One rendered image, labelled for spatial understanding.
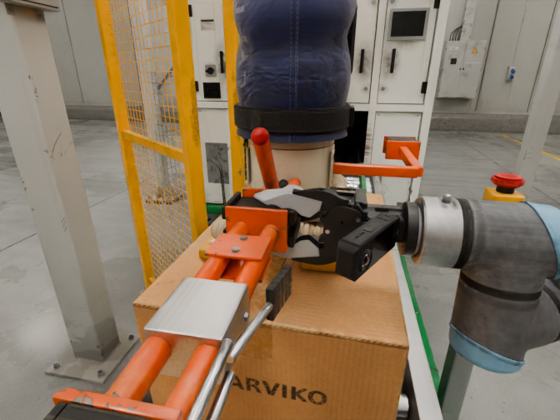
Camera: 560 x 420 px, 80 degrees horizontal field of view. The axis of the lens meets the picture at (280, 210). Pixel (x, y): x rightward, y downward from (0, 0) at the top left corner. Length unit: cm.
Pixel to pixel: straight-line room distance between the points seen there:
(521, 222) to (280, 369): 37
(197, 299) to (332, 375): 29
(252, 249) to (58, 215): 125
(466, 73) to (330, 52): 861
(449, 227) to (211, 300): 28
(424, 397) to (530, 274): 51
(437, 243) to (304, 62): 34
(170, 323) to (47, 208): 133
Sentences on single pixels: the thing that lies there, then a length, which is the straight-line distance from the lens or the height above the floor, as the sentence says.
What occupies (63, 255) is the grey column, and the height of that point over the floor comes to 58.
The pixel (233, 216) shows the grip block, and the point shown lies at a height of 110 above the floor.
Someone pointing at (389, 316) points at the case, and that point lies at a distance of 52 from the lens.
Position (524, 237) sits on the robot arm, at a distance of 46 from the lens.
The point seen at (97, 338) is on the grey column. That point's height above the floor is 15.
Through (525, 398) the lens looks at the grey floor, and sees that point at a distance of 192.
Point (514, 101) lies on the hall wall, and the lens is 983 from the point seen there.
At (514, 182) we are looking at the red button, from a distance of 96.
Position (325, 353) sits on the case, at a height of 91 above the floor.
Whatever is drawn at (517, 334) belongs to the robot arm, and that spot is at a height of 98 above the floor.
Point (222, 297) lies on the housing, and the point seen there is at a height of 110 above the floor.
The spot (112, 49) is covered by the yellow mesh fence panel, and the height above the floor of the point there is 138.
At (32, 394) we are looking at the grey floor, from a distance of 194.
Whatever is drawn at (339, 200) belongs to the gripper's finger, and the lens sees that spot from 42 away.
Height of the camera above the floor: 127
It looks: 22 degrees down
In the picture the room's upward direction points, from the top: straight up
